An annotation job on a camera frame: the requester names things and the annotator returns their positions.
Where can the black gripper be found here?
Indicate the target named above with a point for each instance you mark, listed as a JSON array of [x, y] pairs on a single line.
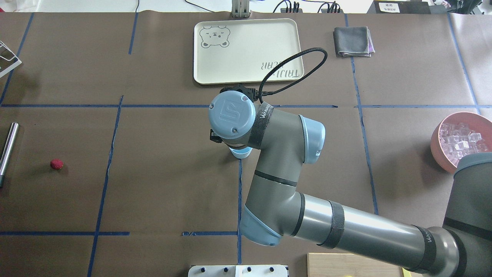
[[214, 136]]

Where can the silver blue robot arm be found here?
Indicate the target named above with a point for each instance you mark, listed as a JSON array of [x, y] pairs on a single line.
[[368, 186]]

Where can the light blue plastic cup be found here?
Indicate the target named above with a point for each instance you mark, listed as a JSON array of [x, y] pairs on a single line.
[[241, 153]]

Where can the pile of clear ice cubes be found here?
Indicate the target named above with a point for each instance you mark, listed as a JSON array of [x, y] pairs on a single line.
[[458, 140]]

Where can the cream bear tray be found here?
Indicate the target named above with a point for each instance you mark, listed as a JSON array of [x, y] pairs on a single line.
[[242, 51]]

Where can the red strawberry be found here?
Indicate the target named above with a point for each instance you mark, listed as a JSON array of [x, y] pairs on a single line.
[[56, 164]]

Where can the bamboo cutting board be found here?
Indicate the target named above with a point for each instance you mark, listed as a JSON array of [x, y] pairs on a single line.
[[350, 265]]

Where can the folded grey cloth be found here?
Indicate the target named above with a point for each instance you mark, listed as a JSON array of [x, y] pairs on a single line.
[[353, 41]]

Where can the black box with label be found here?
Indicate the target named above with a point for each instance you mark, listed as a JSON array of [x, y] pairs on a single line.
[[398, 6]]

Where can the steel muddler with black tip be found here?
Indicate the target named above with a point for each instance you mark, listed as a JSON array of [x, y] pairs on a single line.
[[6, 152]]

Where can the pink bowl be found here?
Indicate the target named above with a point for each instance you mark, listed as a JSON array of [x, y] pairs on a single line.
[[476, 122]]

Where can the aluminium frame post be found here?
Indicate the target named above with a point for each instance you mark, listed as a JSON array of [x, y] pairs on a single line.
[[240, 8]]

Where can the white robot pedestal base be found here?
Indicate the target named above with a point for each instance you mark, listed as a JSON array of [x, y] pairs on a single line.
[[269, 270]]

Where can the white wire cup rack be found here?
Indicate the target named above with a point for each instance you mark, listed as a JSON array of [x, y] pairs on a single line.
[[8, 60]]

